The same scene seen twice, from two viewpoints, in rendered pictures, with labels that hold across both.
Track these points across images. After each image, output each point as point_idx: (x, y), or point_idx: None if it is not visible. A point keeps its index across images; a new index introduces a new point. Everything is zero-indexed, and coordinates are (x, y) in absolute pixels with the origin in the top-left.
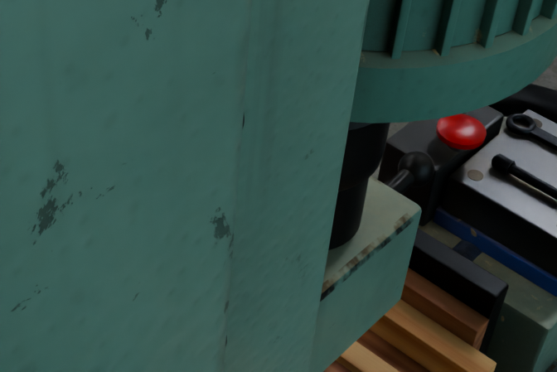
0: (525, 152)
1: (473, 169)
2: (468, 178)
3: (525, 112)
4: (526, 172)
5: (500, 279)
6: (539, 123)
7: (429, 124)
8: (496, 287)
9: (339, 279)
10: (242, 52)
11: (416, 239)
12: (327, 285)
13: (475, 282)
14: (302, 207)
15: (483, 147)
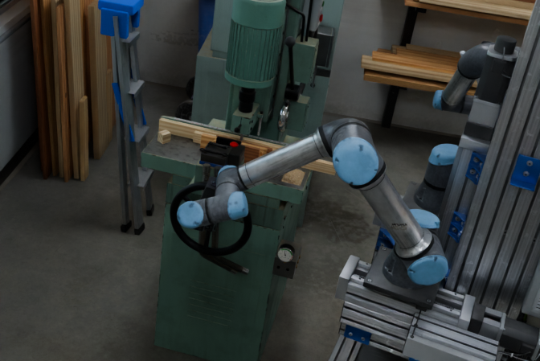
0: (222, 152)
1: (229, 148)
2: (229, 146)
3: (225, 158)
4: (220, 145)
5: (218, 137)
6: (222, 157)
7: (239, 149)
8: (218, 137)
9: (237, 107)
10: None
11: (232, 140)
12: (238, 106)
13: (221, 137)
14: None
15: (229, 151)
